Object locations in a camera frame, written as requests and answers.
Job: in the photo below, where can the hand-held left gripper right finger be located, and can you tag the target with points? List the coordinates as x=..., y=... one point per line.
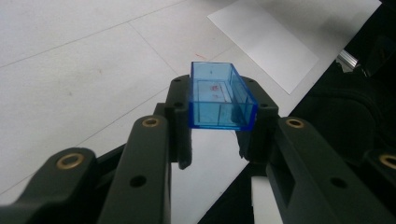
x=260, y=130

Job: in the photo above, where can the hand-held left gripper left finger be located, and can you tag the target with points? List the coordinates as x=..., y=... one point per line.
x=178, y=124

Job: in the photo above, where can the clear blue stamp cap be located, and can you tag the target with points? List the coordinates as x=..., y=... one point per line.
x=219, y=99

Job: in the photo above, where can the white paper sheet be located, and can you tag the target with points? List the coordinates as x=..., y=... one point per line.
x=264, y=43

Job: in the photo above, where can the white table cover board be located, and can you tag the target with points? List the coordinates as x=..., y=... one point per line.
x=77, y=77

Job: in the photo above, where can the aluminium floor rail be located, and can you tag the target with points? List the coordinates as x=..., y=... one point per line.
x=347, y=59

